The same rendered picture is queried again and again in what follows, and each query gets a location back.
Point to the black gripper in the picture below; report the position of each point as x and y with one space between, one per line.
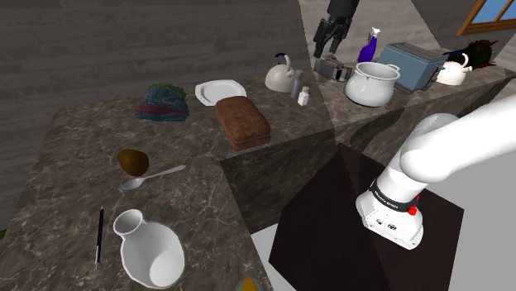
342 9

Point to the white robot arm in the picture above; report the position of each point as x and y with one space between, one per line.
427 153

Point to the silver toaster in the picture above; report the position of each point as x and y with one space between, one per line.
330 69

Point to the blue spray bottle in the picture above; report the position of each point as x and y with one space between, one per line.
367 51

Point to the grey pepper shaker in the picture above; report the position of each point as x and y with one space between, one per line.
297 82

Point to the white pot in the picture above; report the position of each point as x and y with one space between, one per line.
369 88

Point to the white salt shaker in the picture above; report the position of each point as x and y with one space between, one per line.
303 97

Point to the blue toaster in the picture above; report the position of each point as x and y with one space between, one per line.
411 62

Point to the brown bread loaf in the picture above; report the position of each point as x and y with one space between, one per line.
242 121

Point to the white plate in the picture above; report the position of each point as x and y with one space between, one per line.
219 91

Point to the black and red figure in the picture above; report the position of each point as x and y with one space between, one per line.
479 54

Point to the dark robot stand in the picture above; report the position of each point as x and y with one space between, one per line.
322 233

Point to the silver spoon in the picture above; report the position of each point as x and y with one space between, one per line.
137 182

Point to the yellow round object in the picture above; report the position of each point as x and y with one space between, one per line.
246 285

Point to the white vase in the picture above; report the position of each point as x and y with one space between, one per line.
151 254

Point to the dark blue pen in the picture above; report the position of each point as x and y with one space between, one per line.
99 233

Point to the green object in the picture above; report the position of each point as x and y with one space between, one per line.
2 234

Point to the wooden frame window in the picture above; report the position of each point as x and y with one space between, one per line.
490 14

